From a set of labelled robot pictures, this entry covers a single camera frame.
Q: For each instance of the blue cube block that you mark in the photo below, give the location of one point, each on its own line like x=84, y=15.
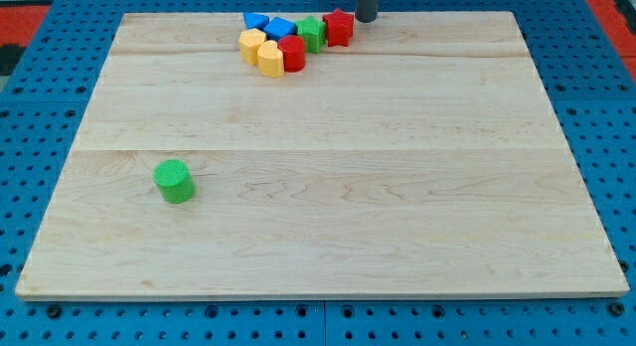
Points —
x=279, y=28

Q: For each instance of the light wooden board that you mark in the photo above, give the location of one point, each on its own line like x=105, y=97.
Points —
x=424, y=161

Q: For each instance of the yellow heart block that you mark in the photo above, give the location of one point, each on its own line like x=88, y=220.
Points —
x=270, y=60

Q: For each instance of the blue triangle block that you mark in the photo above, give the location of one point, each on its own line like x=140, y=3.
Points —
x=255, y=20

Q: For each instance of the red cylinder block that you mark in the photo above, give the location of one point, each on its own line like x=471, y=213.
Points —
x=293, y=51

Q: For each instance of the yellow pentagon block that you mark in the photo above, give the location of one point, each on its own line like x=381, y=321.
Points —
x=249, y=42

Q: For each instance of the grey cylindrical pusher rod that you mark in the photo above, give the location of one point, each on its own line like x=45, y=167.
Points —
x=367, y=10

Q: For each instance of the green star block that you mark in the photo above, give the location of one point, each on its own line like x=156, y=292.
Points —
x=313, y=32

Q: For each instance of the red star block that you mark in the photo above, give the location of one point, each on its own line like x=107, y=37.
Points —
x=339, y=28

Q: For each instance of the green cylinder block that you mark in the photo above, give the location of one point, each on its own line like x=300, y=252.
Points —
x=173, y=179

